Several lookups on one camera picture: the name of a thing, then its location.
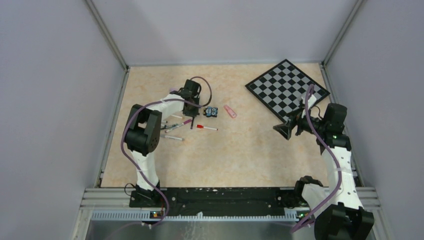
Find grey cap white marker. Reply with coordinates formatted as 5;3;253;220
160;134;185;142

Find magenta cap white marker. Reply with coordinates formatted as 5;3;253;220
165;119;192;133

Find red cap white marker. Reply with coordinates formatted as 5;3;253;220
196;124;218;131

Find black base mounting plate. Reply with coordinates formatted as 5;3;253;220
129;187;309;217

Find purple cable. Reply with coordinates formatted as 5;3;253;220
291;84;343;234
120;76;213;229

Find yellow cap white marker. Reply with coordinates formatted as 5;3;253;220
170;114;184;119

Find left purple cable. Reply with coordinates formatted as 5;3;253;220
120;76;213;229

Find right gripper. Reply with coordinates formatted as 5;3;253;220
273;106;327;140

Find grey cable duct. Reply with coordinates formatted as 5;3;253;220
91;210;299;222

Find blue owl eraser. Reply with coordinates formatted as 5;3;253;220
203;106;218;118

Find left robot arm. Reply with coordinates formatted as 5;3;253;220
120;78;202;207

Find black grey chessboard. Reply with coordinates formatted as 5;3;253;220
245;59;330;122

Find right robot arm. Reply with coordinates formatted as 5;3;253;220
273;103;375;240

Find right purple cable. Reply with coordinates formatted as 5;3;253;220
291;84;343;234

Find pink highlighter pen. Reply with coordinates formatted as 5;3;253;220
223;105;237;119

